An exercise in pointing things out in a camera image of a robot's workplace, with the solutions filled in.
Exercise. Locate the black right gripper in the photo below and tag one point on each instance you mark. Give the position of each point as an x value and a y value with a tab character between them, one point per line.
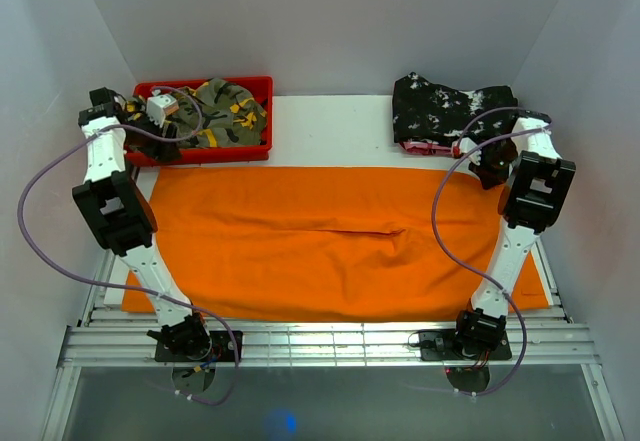
488	178

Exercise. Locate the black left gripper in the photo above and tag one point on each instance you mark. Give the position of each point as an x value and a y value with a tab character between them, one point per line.
163	150

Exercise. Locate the orange trousers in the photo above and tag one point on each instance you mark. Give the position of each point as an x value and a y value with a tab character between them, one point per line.
325	244

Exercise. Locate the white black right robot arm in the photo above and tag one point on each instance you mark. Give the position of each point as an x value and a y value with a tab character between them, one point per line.
531	201

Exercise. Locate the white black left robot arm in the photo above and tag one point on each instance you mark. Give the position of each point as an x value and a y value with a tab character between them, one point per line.
121	220

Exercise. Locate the camouflage trousers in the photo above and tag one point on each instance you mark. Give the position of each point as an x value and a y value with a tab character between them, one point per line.
214	114

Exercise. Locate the pink folded trousers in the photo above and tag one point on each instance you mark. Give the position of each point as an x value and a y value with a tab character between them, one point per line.
426	148

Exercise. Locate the black white patterned trousers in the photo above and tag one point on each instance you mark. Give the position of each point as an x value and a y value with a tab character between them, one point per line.
423	111

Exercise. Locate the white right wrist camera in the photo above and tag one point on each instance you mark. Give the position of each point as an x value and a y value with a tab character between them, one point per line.
466	146

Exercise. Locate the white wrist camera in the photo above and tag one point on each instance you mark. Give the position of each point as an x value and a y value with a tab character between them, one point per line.
159	107
466	146

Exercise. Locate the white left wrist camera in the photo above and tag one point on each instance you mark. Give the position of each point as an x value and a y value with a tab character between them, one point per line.
159	107

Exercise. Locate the aluminium frame rail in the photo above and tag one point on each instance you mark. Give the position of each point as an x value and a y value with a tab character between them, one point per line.
116	339

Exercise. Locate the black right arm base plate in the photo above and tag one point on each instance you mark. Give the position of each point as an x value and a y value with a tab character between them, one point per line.
443	345

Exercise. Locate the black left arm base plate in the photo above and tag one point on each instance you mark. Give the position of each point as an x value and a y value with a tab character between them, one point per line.
222	349

